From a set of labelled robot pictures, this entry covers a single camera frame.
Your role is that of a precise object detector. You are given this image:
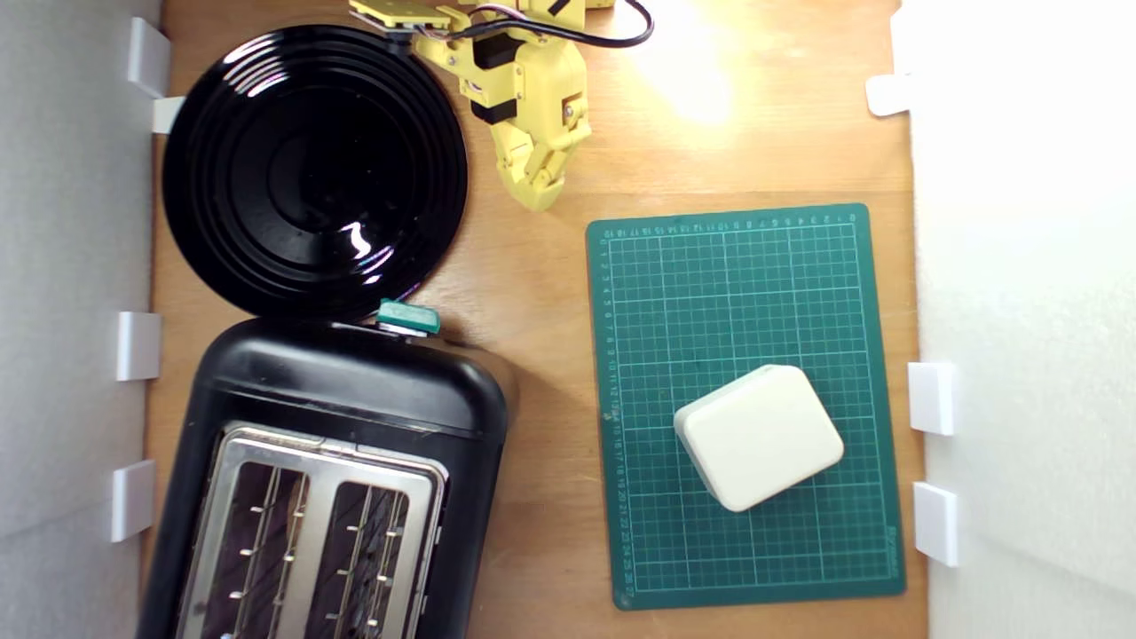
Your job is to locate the green taped toaster lever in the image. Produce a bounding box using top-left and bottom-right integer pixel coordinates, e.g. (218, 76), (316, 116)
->
(377, 300), (442, 336)

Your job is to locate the black two-slot toaster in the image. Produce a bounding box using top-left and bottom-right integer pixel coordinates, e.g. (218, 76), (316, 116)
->
(138, 315), (517, 639)

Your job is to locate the black round plate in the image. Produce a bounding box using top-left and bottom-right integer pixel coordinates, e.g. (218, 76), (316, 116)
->
(162, 24), (469, 320)

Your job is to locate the green cutting mat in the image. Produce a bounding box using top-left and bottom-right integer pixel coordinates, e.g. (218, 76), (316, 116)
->
(586, 204), (908, 611)

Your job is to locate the white rounded block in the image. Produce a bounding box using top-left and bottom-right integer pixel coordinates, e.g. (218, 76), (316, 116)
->
(674, 364), (846, 514)

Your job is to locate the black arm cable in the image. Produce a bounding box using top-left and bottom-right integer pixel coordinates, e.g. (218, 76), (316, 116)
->
(457, 0), (656, 50)

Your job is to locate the yellow wrist camera mount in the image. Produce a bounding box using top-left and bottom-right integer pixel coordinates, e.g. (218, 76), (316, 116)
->
(349, 0), (455, 36)

